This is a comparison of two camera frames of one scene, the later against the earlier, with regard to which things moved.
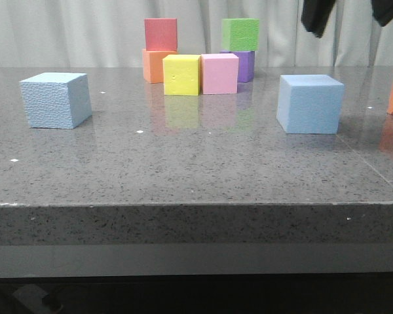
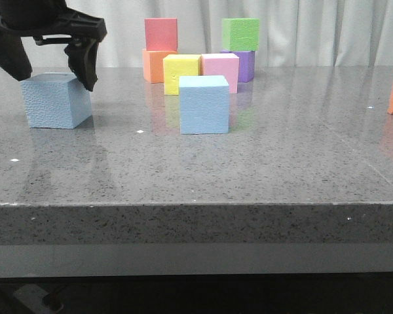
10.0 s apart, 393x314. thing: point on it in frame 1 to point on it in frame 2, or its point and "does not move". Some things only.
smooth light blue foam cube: [309, 104] to [204, 104]
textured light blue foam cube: [56, 100] does not move
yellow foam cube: [181, 74] does not move
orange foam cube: [153, 65] does not move
